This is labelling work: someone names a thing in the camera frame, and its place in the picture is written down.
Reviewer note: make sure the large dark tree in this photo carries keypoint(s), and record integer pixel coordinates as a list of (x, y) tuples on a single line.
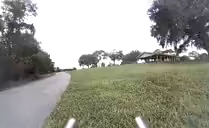
[(185, 23)]

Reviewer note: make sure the grey asphalt path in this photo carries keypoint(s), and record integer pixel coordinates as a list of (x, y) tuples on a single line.
[(22, 103)]

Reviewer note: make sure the robot's own part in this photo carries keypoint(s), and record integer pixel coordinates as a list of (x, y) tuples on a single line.
[(140, 122), (70, 123)]

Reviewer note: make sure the grass field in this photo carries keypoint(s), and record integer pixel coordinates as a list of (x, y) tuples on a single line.
[(132, 96)]

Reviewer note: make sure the low building with porch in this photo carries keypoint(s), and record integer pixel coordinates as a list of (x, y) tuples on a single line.
[(157, 56)]

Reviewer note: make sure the distant group of trees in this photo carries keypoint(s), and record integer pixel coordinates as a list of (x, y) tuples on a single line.
[(88, 60)]

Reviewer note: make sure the row of bushes and trees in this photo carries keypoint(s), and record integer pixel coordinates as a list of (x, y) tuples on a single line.
[(15, 50)]

